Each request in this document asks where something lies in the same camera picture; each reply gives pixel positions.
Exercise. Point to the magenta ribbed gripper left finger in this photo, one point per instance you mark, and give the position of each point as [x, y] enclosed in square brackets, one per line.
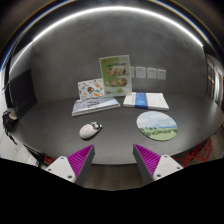
[73, 168]

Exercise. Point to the white panda computer mouse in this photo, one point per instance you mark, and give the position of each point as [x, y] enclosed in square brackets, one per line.
[89, 130]

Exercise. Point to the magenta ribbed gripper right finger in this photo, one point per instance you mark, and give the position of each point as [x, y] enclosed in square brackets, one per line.
[152, 166]

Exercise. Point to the red metal chair frame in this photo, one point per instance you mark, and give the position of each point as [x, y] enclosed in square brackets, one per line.
[199, 153]

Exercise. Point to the round landscape mouse pad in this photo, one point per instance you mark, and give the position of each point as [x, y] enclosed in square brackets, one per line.
[157, 126]

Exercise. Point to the white wall switch plate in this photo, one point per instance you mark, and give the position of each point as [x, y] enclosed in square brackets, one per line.
[140, 72]
[161, 74]
[152, 73]

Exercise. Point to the dark board leaning on wall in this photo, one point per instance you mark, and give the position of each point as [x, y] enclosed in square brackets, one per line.
[22, 93]

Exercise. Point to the white book with blue band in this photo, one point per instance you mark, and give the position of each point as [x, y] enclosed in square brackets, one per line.
[142, 100]

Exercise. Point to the grey patterned flat book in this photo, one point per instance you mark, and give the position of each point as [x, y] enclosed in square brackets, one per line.
[92, 105]

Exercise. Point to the small colourful upright card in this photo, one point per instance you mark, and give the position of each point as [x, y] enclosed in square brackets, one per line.
[90, 88]

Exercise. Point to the green upright picture book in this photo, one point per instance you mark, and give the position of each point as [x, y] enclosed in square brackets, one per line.
[116, 75]

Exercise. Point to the black bag on floor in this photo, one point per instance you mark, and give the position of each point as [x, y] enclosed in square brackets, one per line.
[9, 122]

